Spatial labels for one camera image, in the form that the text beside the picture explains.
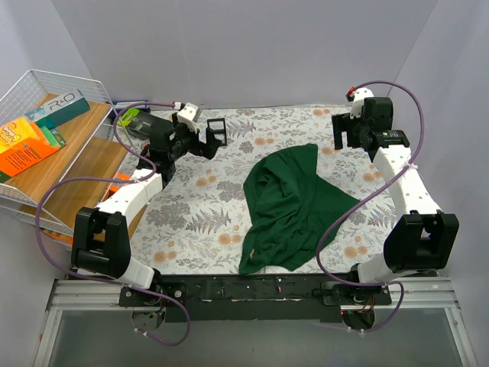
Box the white wire shelf rack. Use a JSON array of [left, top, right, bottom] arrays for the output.
[[1, 70, 127, 224]]

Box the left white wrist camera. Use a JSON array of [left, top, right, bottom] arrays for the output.
[[176, 102, 202, 133]]

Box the dark green t-shirt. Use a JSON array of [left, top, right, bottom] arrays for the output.
[[238, 144, 359, 274]]

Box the purple cable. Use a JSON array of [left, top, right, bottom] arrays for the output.
[[35, 99, 191, 347], [315, 80, 426, 332]]

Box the black green product box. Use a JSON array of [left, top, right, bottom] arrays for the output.
[[118, 108, 173, 140]]

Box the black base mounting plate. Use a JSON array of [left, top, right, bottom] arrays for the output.
[[118, 274, 392, 323]]

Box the teal R+O box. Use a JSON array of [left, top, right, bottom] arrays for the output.
[[24, 89, 90, 130]]

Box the aluminium frame rail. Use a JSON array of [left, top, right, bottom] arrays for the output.
[[34, 274, 478, 366]]

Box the floral patterned table mat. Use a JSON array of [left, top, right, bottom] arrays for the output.
[[130, 106, 397, 274]]

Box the orange yellow sponge pack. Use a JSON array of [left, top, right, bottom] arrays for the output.
[[1, 117, 61, 183]]

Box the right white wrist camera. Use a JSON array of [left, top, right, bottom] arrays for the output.
[[346, 87, 374, 119]]

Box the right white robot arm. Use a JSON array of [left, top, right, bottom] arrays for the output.
[[332, 88, 459, 304]]

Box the green sponge pack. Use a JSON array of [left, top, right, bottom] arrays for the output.
[[40, 126, 66, 148]]

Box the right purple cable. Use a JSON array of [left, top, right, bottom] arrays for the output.
[[315, 80, 426, 332]]

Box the purple white flat box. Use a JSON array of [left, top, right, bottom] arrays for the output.
[[114, 100, 149, 109]]

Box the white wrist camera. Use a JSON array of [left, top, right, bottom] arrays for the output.
[[176, 102, 202, 133], [346, 87, 374, 119]]

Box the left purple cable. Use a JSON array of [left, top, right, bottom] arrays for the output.
[[35, 99, 191, 347]]

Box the orange box on lower shelf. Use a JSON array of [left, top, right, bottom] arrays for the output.
[[102, 173, 131, 200]]

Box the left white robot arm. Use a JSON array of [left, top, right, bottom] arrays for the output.
[[71, 103, 227, 306]]

